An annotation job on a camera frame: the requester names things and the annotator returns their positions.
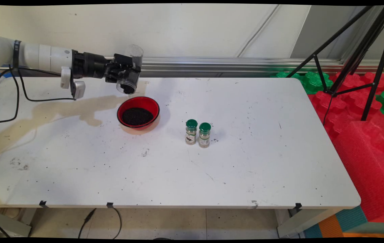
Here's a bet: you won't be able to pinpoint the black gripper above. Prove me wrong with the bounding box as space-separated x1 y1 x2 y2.
72 50 142 84

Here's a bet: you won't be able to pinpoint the clear plastic jar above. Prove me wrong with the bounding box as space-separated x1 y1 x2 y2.
116 45 144 95

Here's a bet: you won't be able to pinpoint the red bowl black rim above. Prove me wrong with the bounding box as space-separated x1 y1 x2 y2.
117 97 160 130

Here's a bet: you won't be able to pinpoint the green lid spice jar dark contents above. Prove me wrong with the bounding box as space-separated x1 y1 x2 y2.
185 119 198 145

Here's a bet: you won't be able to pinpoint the green lid spice jar pale contents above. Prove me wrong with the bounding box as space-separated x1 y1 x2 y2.
199 123 212 148

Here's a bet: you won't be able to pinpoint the grey table leg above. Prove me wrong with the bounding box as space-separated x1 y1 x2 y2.
0 209 32 237
277 208 342 238

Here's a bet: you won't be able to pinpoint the black tripod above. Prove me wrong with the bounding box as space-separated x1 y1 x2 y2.
286 5 384 121

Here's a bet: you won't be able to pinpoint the orange foam mat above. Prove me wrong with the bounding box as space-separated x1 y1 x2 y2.
318 214 384 238

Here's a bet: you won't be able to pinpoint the teal foam mat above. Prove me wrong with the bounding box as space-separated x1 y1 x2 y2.
303 206 368 238

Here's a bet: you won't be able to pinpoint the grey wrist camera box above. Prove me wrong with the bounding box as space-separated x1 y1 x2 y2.
60 66 86 100

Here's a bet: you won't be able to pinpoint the aluminium rail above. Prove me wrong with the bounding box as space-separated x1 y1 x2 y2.
0 55 384 77

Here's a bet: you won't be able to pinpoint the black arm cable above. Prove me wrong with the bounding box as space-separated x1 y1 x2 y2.
0 66 77 125

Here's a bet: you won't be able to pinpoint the dark arm cable strap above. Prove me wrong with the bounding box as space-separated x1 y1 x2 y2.
12 40 22 70

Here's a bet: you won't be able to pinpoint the white wall cable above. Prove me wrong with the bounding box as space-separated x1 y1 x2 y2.
237 5 280 58

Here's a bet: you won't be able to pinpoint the black floor cable with plug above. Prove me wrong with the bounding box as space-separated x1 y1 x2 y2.
78 208 122 239

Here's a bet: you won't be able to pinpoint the thin black tripod cable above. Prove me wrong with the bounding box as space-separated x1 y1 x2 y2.
323 95 334 126

